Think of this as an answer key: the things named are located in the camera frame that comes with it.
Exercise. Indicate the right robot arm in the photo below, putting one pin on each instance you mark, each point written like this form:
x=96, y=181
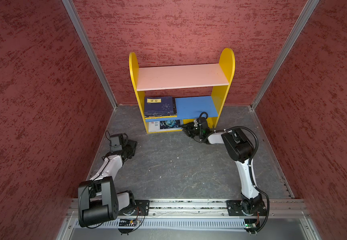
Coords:
x=242, y=145

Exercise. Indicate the right circuit board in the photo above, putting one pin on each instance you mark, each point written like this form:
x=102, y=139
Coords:
x=251, y=225

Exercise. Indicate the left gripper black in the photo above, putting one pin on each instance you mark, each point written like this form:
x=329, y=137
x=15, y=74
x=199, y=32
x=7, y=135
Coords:
x=133, y=144

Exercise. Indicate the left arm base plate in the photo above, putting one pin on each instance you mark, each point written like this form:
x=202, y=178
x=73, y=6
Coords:
x=137, y=208

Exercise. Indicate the navy book yellow label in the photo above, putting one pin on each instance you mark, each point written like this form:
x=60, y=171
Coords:
x=160, y=106

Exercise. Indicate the yellow pink blue bookshelf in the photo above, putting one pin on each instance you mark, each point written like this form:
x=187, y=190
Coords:
x=218, y=76

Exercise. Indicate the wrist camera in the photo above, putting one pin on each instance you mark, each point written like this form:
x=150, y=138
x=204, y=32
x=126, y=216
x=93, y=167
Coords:
x=118, y=142
x=201, y=123

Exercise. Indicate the slotted cable duct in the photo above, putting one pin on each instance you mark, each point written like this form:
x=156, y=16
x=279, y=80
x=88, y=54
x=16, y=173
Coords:
x=180, y=224

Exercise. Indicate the corner aluminium profile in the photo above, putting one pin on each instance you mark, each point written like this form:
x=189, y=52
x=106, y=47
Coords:
x=75, y=19
x=299, y=25

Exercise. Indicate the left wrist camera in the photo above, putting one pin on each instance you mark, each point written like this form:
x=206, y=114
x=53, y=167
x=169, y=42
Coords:
x=118, y=142

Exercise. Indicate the left circuit board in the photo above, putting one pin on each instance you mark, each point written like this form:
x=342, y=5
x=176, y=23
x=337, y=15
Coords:
x=129, y=223

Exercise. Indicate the left corner aluminium profile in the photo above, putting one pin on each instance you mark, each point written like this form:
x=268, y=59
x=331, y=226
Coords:
x=75, y=19

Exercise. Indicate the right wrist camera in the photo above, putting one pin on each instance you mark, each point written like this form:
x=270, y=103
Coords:
x=201, y=123

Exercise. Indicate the right corner aluminium profile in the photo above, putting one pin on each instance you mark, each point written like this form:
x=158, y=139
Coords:
x=299, y=25

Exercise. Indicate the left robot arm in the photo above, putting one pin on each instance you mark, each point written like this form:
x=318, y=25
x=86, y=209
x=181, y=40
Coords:
x=98, y=201

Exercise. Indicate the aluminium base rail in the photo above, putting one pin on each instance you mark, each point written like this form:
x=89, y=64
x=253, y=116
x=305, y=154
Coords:
x=220, y=208

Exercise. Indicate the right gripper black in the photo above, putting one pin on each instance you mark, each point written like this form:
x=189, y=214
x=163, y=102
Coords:
x=188, y=128

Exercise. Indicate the circuit board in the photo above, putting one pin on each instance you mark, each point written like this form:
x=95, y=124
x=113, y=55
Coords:
x=251, y=225
x=129, y=223

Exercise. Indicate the white science magazine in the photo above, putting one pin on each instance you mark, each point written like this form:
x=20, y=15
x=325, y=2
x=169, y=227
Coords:
x=164, y=126

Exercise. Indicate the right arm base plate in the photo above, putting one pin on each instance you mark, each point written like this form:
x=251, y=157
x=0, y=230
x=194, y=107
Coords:
x=246, y=208

